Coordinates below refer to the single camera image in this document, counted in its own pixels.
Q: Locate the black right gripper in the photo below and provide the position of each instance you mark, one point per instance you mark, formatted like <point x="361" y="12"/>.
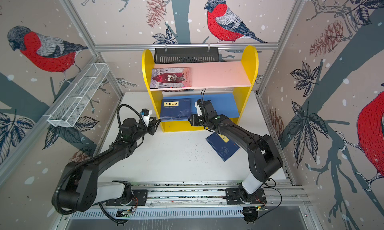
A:
<point x="195" y="119"/>

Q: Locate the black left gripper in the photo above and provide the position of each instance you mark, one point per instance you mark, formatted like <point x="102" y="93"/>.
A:
<point x="151" y="127"/>

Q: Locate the navy book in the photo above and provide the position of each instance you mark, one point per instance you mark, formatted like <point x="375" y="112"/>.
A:
<point x="176" y="109"/>
<point x="222" y="145"/>

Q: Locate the red illustrated book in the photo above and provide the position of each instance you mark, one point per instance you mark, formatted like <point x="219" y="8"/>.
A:
<point x="179" y="77"/>

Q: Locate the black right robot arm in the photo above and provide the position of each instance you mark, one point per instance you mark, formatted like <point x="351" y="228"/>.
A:
<point x="263" y="156"/>

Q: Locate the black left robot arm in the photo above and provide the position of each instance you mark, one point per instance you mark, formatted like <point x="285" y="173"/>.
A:
<point x="79" y="189"/>

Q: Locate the black perforated tray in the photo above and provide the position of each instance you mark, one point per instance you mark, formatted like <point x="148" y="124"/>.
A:
<point x="186" y="55"/>

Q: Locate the yellow shelf with coloured boards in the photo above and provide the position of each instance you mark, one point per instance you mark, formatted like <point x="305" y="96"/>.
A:
<point x="228" y="85"/>

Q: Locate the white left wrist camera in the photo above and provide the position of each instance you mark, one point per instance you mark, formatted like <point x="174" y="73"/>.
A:
<point x="145" y="116"/>

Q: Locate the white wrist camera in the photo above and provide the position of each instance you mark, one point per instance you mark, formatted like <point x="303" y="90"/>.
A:
<point x="145" y="116"/>
<point x="199" y="105"/>

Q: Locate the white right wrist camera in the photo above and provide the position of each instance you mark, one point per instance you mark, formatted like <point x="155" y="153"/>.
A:
<point x="199" y="105"/>

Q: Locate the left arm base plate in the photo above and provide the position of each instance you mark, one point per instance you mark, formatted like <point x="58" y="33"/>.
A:
<point x="137" y="198"/>

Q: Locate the white wire mesh basket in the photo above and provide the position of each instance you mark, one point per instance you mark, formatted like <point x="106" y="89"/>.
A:
<point x="69" y="106"/>

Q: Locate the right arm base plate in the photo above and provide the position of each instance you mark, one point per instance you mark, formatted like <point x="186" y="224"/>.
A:
<point x="240" y="197"/>

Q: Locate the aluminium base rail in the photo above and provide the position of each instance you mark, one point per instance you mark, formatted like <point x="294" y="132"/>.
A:
<point x="202" y="201"/>

